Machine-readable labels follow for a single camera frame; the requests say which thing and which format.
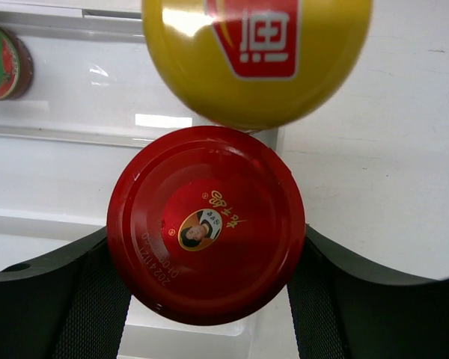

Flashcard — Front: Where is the red-lid sauce jar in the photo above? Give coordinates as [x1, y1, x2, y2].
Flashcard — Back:
[106, 126, 305, 325]

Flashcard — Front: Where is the tall sauce bottle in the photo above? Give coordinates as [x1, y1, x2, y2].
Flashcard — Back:
[141, 0, 373, 131]
[0, 27, 33, 101]

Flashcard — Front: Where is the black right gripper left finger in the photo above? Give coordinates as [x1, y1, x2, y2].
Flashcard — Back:
[0, 228, 130, 358]

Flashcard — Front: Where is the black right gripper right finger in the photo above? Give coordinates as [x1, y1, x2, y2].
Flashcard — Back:
[287, 227, 449, 358]

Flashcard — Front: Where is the white tiered organizer tray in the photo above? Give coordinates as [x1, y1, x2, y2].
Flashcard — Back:
[0, 1, 298, 358]

